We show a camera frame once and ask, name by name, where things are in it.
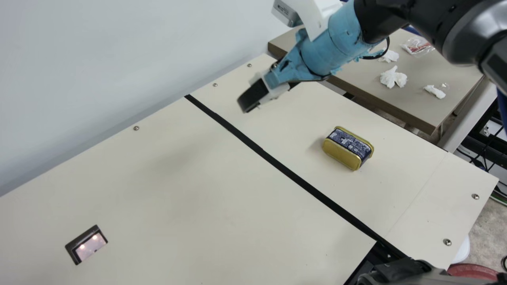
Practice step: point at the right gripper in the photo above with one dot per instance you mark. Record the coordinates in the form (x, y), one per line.
(336, 43)

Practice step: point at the rectangular gold tin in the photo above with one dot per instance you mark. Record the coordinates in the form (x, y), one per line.
(346, 148)

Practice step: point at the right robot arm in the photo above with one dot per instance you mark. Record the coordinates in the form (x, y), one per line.
(435, 19)

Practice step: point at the black strip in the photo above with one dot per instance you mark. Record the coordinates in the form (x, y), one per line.
(277, 162)

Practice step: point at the white crumpled tissue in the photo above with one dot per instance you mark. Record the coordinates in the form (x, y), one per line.
(392, 77)
(389, 56)
(435, 92)

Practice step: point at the brown side table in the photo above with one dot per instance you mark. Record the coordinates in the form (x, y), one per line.
(416, 107)

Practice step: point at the clear plastic wrapper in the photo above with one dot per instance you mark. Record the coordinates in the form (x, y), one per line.
(416, 46)

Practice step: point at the small square scanner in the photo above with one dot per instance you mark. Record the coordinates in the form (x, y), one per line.
(89, 245)

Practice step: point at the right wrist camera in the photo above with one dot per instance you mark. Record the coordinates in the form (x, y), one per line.
(313, 16)

